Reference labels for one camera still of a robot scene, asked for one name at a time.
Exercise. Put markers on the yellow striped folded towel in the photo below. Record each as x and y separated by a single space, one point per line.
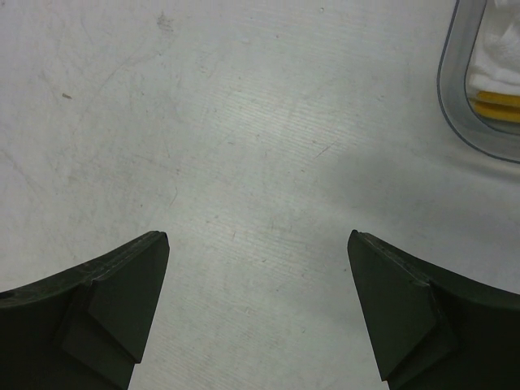
497 106

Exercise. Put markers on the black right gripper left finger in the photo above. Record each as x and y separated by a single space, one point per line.
85 327

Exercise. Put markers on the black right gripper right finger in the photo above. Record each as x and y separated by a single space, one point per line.
431 328

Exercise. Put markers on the white towels pile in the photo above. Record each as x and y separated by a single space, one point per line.
494 65

